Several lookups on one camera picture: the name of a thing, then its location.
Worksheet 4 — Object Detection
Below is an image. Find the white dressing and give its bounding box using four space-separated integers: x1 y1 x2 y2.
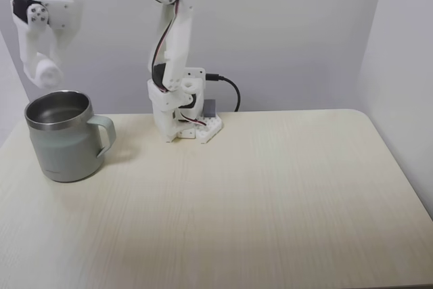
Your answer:
35 60 66 89

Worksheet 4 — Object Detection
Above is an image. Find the green steel mug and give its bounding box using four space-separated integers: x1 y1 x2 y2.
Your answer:
24 90 117 183

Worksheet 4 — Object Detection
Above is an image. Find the grey clamp block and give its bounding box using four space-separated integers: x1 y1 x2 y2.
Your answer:
204 99 218 118

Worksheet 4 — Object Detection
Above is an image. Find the black power cable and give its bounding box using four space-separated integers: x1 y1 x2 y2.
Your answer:
206 73 242 113

